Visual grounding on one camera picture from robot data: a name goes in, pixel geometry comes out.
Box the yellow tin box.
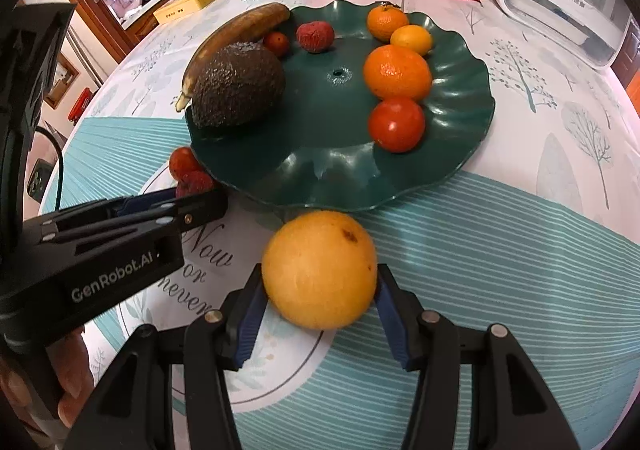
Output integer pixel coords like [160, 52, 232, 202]
[152, 0, 226, 24]

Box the dark red lychee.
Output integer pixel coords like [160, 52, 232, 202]
[175, 171, 217, 198]

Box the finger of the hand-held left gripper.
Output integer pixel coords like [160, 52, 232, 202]
[41, 189, 229, 257]
[59, 188, 182, 227]

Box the red tomato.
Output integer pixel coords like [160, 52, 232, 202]
[262, 32, 291, 57]
[169, 146, 206, 181]
[368, 97, 426, 154]

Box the orange tangerine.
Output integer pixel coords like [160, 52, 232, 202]
[363, 44, 433, 102]
[367, 2, 410, 42]

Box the small yellow orange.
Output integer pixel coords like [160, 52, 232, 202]
[390, 25, 434, 57]

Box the large yellow orange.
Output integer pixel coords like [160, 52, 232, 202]
[261, 210, 378, 331]

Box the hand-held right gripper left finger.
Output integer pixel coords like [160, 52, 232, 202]
[62, 264, 271, 450]

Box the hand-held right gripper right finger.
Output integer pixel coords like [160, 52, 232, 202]
[374, 264, 583, 450]

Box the pink red lychee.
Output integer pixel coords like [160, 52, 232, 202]
[296, 21, 335, 54]

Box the dark brown avocado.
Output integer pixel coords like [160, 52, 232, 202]
[191, 42, 287, 131]

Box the dark green scalloped plate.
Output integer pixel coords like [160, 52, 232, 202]
[185, 0, 496, 212]

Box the overripe brown banana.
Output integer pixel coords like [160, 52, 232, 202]
[175, 2, 292, 112]

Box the black cable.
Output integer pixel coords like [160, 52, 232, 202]
[30, 126, 66, 213]

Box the wooden kitchen cabinet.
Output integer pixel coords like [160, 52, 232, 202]
[47, 0, 211, 63]

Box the person's left hand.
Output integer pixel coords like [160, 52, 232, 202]
[47, 324, 97, 430]

